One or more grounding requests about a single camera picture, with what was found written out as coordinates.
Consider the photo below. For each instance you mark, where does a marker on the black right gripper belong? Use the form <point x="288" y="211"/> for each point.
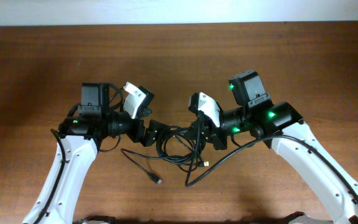
<point x="215" y="137"/>

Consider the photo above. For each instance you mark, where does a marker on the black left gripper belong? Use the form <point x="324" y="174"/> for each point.
<point x="148" y="138"/>

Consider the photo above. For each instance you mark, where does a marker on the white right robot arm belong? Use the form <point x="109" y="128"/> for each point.
<point x="281" y="128"/>

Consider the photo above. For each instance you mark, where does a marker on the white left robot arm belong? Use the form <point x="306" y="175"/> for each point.
<point x="104" y="111"/>

